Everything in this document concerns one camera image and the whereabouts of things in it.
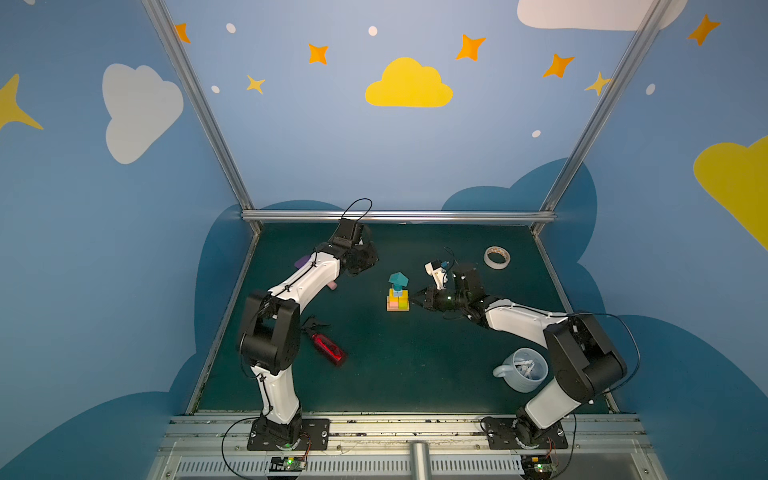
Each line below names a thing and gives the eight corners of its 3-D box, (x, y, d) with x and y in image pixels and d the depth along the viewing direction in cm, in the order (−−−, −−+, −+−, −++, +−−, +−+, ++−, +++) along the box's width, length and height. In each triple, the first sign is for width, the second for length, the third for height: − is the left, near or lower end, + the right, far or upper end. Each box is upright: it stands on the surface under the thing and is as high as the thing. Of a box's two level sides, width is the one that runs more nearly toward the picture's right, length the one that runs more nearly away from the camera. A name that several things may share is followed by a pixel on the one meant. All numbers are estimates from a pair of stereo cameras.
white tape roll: (486, 269, 112) (488, 263, 110) (481, 251, 118) (483, 245, 116) (510, 269, 112) (513, 264, 110) (504, 251, 118) (507, 245, 116)
